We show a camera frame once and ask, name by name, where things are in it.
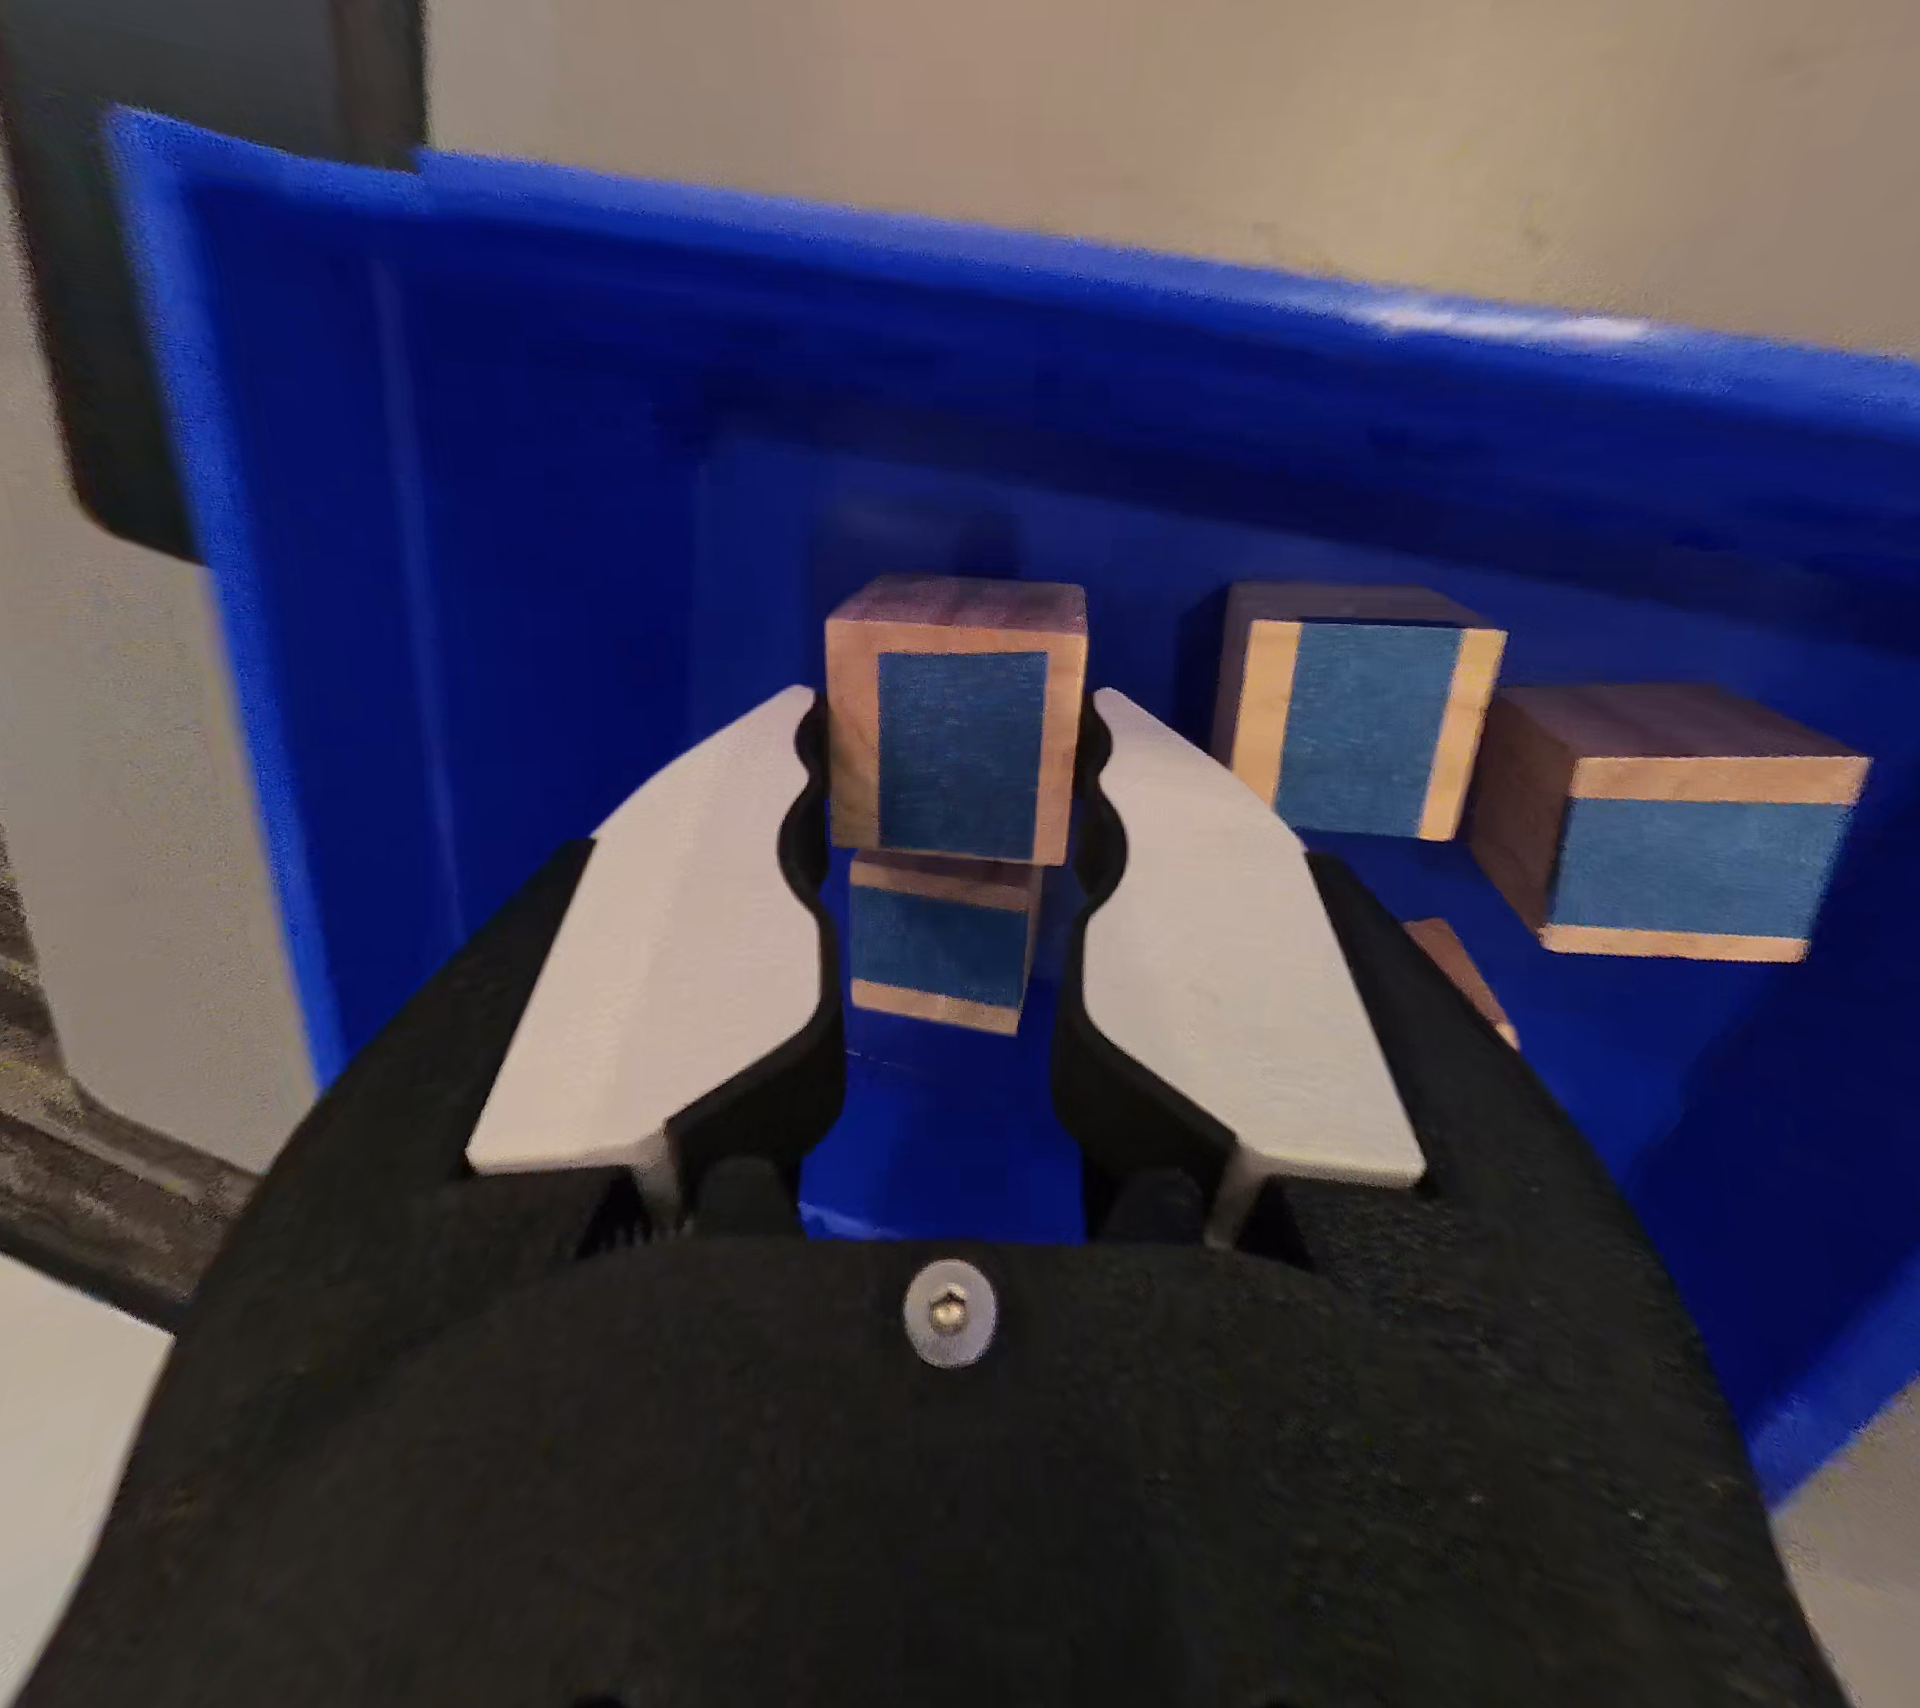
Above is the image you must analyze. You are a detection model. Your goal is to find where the dark table cable cover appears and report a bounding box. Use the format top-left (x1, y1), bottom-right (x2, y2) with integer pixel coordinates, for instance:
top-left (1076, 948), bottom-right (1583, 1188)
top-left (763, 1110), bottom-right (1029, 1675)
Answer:
top-left (0, 0), bottom-right (432, 563)

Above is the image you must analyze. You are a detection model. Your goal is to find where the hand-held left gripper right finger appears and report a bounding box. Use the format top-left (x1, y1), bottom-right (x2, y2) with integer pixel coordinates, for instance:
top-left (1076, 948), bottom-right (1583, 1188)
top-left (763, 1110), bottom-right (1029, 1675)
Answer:
top-left (1050, 684), bottom-right (1429, 1209)

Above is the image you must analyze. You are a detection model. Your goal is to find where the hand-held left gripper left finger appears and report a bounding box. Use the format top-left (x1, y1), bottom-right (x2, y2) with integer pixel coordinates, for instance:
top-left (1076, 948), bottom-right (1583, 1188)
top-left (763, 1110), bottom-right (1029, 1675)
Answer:
top-left (464, 684), bottom-right (846, 1209)

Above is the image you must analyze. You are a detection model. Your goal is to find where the wooden cube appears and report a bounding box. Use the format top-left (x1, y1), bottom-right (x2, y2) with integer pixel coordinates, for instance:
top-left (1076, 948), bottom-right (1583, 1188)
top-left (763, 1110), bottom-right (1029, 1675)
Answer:
top-left (822, 574), bottom-right (1089, 870)
top-left (846, 850), bottom-right (1043, 1038)
top-left (1401, 917), bottom-right (1519, 1050)
top-left (1211, 582), bottom-right (1509, 845)
top-left (1465, 683), bottom-right (1874, 965)

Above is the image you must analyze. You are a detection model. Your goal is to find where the blue plastic bin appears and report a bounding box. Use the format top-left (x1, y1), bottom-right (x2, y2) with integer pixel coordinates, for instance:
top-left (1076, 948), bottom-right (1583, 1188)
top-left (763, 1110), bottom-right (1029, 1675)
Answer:
top-left (104, 106), bottom-right (1920, 1508)

